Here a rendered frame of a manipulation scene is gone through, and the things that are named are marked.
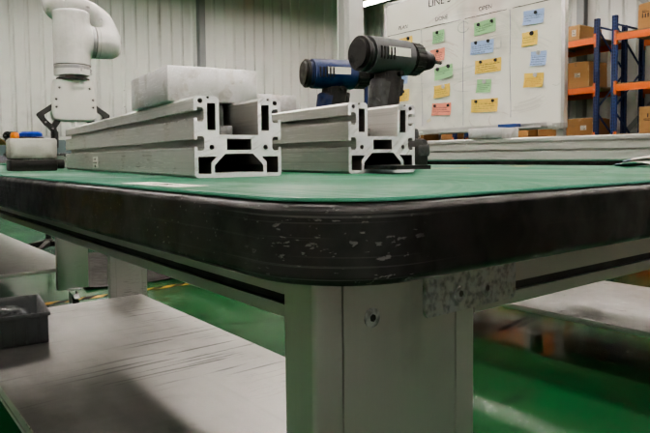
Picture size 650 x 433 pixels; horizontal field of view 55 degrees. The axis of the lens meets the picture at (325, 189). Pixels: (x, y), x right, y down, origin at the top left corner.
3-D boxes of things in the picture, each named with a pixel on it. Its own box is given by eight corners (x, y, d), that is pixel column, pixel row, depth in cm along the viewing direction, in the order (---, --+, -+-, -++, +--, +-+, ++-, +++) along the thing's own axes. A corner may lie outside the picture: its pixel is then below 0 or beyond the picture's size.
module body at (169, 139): (66, 168, 133) (65, 129, 133) (115, 168, 138) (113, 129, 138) (194, 178, 65) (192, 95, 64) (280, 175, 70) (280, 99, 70)
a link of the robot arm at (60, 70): (89, 69, 157) (89, 81, 157) (50, 67, 152) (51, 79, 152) (96, 65, 150) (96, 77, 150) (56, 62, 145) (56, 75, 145)
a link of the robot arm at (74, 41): (90, 69, 157) (50, 67, 152) (88, 15, 156) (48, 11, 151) (98, 65, 150) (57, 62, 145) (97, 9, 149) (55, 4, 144)
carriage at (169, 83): (132, 130, 84) (130, 79, 84) (210, 131, 90) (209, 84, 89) (168, 125, 70) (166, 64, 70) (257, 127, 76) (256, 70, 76)
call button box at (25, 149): (6, 170, 120) (5, 137, 120) (61, 169, 125) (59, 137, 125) (10, 171, 113) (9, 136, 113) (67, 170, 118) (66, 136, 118)
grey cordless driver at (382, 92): (342, 168, 106) (341, 38, 105) (426, 166, 118) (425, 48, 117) (372, 169, 100) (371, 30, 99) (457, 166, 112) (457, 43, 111)
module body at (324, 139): (156, 167, 143) (155, 129, 143) (197, 166, 148) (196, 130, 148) (348, 173, 75) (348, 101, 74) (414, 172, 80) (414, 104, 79)
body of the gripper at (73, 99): (91, 77, 157) (93, 123, 157) (47, 74, 151) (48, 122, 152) (98, 73, 150) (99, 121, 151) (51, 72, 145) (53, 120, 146)
